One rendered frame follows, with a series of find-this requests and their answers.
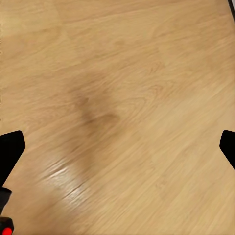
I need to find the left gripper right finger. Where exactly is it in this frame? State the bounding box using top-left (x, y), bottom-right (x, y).
top-left (219, 130), bottom-right (235, 170)

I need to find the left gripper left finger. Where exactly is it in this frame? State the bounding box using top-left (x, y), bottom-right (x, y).
top-left (0, 130), bottom-right (25, 189)

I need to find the digital camera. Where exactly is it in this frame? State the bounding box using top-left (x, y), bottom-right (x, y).
top-left (0, 187), bottom-right (14, 235)

